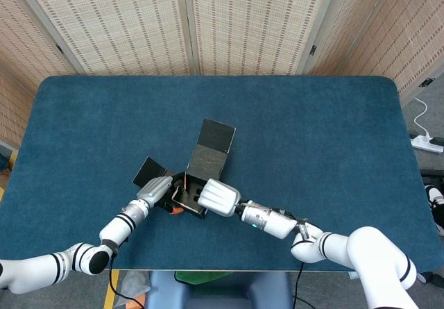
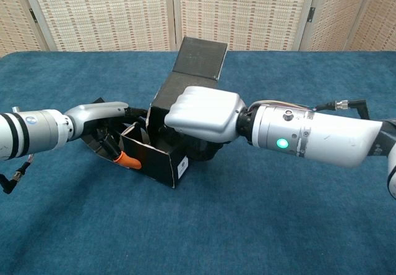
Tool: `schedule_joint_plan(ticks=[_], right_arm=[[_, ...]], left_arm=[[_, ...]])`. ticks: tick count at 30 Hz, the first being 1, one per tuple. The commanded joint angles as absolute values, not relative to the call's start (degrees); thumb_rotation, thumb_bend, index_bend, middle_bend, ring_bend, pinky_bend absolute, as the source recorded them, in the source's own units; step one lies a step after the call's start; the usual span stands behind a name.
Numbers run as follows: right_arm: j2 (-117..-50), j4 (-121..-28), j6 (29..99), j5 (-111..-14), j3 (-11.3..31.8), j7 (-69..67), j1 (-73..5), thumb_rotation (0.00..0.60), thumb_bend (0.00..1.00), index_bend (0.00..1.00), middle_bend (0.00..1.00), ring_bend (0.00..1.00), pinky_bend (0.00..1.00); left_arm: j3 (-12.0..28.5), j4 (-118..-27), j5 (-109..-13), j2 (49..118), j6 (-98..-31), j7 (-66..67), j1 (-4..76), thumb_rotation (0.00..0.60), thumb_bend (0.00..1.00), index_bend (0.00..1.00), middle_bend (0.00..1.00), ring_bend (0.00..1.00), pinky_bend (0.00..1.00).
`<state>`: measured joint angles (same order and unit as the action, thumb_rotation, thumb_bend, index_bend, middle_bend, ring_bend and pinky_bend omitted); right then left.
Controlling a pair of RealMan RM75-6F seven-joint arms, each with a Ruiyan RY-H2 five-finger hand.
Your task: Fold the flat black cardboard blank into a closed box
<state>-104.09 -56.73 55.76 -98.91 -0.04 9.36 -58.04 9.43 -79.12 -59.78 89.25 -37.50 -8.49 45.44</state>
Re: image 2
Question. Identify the black screen hinge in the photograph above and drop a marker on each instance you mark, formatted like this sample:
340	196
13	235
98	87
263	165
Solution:
312	13
32	15

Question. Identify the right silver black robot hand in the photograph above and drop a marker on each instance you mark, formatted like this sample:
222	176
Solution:
204	114

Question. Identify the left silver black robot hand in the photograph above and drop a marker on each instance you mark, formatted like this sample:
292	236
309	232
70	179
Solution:
92	111

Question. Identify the black paper box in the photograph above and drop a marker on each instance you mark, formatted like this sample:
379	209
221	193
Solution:
154	167

